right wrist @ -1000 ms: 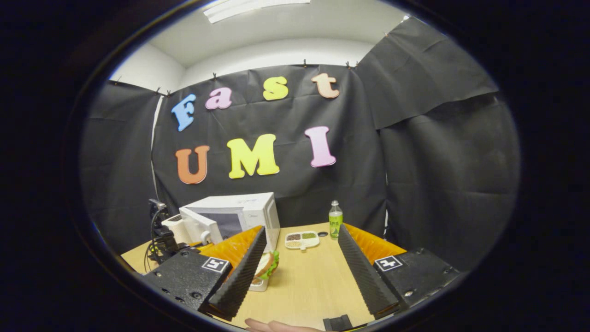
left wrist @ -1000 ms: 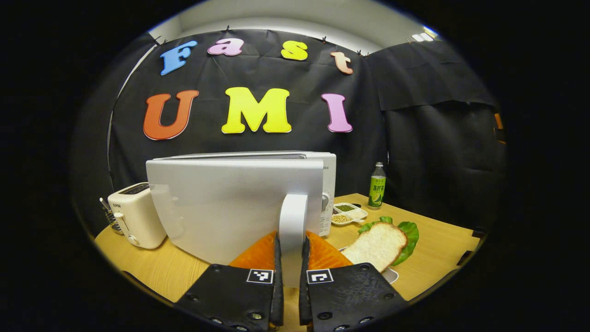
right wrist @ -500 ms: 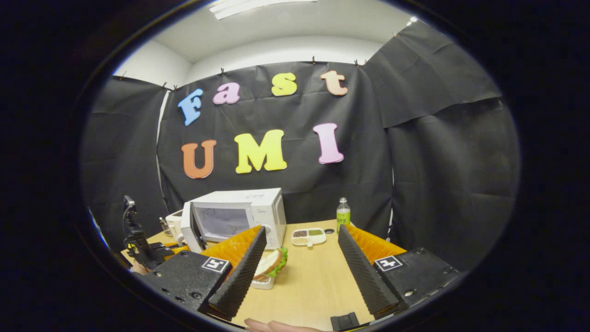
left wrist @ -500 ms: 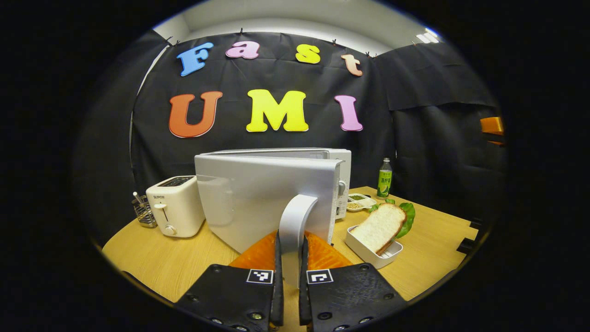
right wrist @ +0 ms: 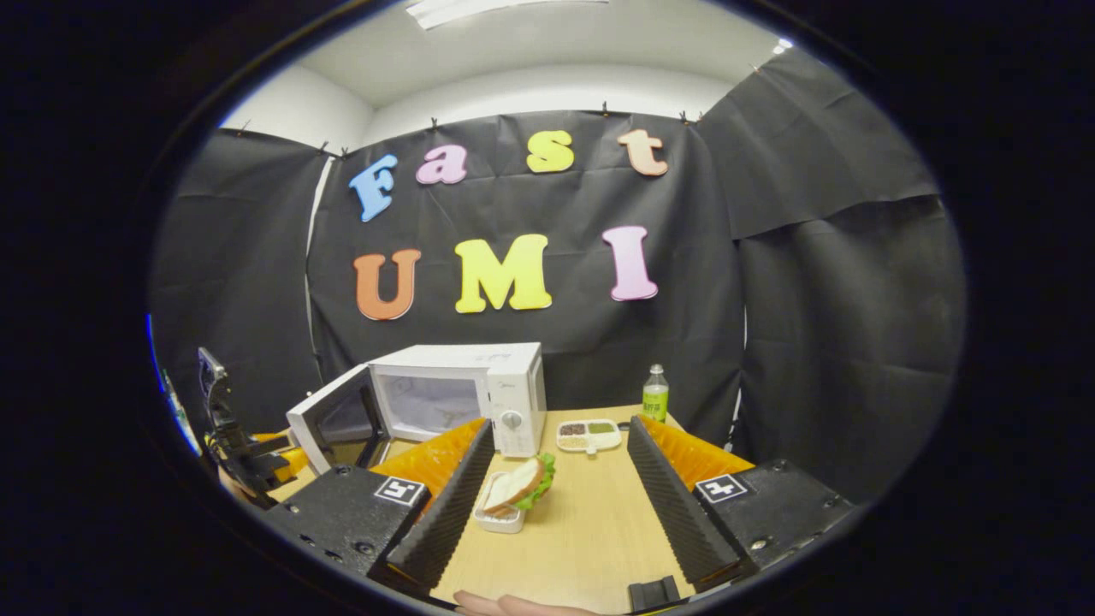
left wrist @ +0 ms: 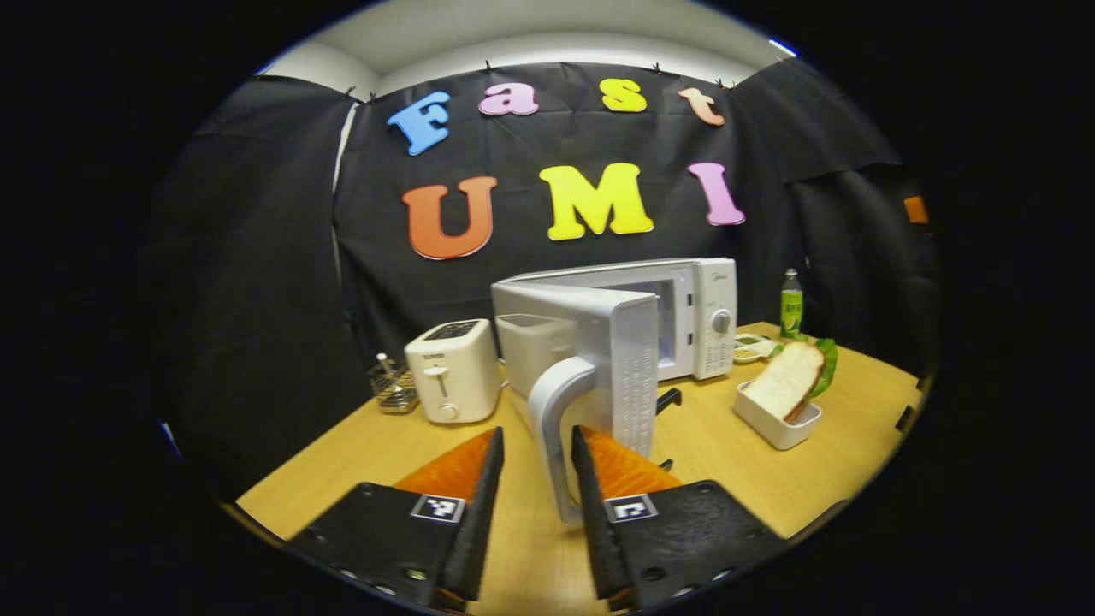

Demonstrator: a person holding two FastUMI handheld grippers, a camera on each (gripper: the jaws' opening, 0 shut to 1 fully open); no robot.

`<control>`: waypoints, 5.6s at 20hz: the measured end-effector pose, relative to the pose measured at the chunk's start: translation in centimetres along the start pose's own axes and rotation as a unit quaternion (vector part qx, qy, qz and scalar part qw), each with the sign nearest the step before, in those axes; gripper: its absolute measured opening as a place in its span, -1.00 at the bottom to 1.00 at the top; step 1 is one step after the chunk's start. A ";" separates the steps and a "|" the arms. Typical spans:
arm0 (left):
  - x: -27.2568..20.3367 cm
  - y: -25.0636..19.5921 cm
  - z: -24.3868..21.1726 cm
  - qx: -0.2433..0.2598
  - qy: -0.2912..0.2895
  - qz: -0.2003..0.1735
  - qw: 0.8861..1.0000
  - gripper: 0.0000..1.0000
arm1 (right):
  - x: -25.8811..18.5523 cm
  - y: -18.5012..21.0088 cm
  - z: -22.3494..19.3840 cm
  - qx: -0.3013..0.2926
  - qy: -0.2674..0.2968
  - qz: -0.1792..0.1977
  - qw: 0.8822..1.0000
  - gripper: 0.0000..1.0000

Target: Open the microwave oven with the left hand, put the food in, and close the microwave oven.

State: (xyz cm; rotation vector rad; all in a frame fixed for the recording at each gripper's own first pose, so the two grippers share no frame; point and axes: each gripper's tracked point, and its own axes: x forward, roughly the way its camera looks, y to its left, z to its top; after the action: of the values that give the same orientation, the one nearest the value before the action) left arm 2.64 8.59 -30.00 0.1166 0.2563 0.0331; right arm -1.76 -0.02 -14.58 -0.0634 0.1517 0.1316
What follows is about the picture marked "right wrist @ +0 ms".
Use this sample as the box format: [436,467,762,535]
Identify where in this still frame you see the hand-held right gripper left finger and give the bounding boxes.
[257,418,497,597]

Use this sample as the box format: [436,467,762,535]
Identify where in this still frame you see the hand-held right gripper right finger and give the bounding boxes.
[627,415,856,593]

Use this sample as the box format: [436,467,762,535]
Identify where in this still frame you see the sandwich with lettuce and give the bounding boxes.
[482,453,557,517]

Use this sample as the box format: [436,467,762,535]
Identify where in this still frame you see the white microwave oven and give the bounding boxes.
[286,342,548,476]

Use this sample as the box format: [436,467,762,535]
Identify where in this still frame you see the white rectangular tray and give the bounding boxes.
[473,472,527,535]

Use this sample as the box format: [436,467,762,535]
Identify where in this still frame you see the white sectioned grain dish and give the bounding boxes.
[556,418,623,456]

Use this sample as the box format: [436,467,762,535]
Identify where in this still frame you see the green drink bottle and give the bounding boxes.
[642,364,670,423]

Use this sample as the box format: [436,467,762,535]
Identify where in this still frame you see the black backdrop cloth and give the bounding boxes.
[147,47,968,506]

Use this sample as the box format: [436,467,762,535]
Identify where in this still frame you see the row of black cloth clips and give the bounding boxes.
[235,62,764,160]

